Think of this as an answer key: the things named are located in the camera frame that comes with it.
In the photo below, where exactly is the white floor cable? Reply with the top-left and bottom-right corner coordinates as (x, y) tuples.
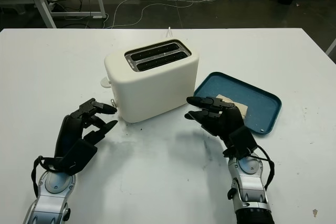
(104, 0), (218, 29)

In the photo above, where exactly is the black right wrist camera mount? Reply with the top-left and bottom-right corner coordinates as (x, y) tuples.
(222, 126), (258, 158)

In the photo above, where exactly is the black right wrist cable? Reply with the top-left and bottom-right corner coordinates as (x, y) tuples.
(246, 144), (276, 191)

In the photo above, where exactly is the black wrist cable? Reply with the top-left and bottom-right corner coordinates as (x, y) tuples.
(30, 155), (69, 191)
(246, 144), (276, 191)

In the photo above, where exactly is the white toaster lever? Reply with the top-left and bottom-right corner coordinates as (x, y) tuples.
(99, 76), (112, 88)

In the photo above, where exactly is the blue plastic tray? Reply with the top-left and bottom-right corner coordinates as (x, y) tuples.
(193, 71), (282, 137)

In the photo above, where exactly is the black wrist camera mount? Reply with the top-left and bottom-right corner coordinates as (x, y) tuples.
(222, 126), (258, 158)
(60, 139), (98, 175)

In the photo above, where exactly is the cream white toaster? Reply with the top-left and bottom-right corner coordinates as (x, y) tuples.
(103, 39), (200, 123)

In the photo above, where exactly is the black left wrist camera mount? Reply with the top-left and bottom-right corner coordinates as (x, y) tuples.
(60, 139), (98, 175)

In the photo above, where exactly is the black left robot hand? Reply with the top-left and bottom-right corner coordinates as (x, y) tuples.
(54, 98), (119, 159)

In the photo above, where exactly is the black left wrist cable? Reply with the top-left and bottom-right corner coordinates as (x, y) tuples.
(30, 155), (69, 191)

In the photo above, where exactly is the slice of bread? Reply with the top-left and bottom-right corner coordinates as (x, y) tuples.
(215, 93), (249, 120)

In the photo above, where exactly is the white table leg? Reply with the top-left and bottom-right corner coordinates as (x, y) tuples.
(326, 39), (336, 57)

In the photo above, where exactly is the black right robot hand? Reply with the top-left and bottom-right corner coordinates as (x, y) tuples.
(184, 96), (249, 151)

